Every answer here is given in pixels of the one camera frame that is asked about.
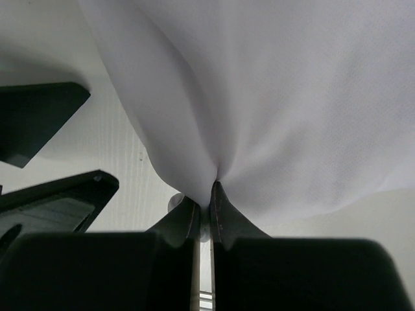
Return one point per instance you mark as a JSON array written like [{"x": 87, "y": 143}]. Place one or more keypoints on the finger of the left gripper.
[
  {"x": 31, "y": 115},
  {"x": 69, "y": 204}
]

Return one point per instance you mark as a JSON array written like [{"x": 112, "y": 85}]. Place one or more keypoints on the white t shirt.
[{"x": 297, "y": 107}]

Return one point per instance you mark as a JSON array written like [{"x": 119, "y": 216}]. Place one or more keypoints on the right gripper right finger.
[{"x": 227, "y": 223}]

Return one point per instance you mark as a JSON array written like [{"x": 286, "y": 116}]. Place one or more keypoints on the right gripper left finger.
[{"x": 181, "y": 223}]

